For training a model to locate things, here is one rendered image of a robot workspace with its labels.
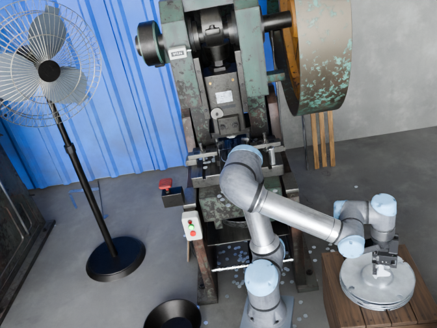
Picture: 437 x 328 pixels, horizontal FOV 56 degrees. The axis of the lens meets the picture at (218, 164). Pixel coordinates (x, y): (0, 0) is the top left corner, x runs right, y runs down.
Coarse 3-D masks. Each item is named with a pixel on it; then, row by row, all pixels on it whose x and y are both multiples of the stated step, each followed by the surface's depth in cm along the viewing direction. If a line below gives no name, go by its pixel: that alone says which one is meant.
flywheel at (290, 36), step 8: (280, 0) 198; (288, 0) 171; (280, 8) 200; (288, 8) 175; (296, 24) 168; (288, 32) 202; (296, 32) 170; (288, 40) 203; (296, 40) 189; (288, 48) 203; (296, 48) 193; (288, 56) 202; (288, 64) 203; (296, 64) 198; (296, 72) 196; (296, 80) 192; (296, 88) 188; (296, 96) 193
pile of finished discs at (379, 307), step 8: (400, 264) 174; (344, 288) 170; (352, 288) 168; (352, 296) 165; (400, 296) 161; (408, 296) 160; (360, 304) 164; (368, 304) 161; (376, 304) 160; (384, 304) 160; (392, 304) 159; (400, 304) 160
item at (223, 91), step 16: (224, 64) 183; (208, 80) 179; (224, 80) 179; (208, 96) 183; (224, 96) 183; (240, 96) 183; (224, 112) 187; (240, 112) 187; (224, 128) 187; (240, 128) 188
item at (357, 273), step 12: (348, 264) 178; (360, 264) 177; (372, 264) 175; (408, 264) 172; (348, 276) 173; (360, 276) 172; (372, 276) 170; (396, 276) 169; (408, 276) 168; (348, 288) 168; (360, 288) 167; (372, 288) 166; (384, 288) 165; (396, 288) 164; (408, 288) 163; (372, 300) 161; (384, 300) 160; (396, 300) 159
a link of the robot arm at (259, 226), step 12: (228, 156) 138; (240, 156) 133; (252, 156) 134; (252, 168) 131; (252, 216) 144; (264, 216) 145; (252, 228) 148; (264, 228) 147; (252, 240) 152; (264, 240) 149; (276, 240) 153; (252, 252) 154; (264, 252) 151; (276, 252) 152
